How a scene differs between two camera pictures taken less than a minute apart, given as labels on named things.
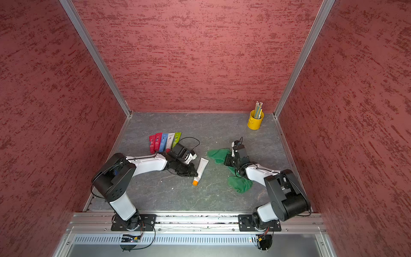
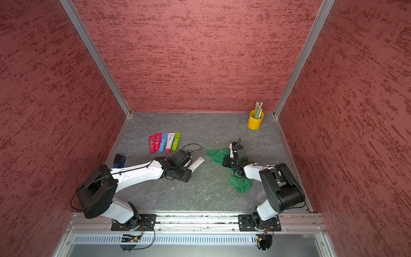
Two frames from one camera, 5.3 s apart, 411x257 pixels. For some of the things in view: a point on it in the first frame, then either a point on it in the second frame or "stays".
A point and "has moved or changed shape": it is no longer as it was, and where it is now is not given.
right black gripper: [228, 158] stays
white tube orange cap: [202, 168] has moved or changed shape
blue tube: [164, 142] stays
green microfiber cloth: [239, 183] stays
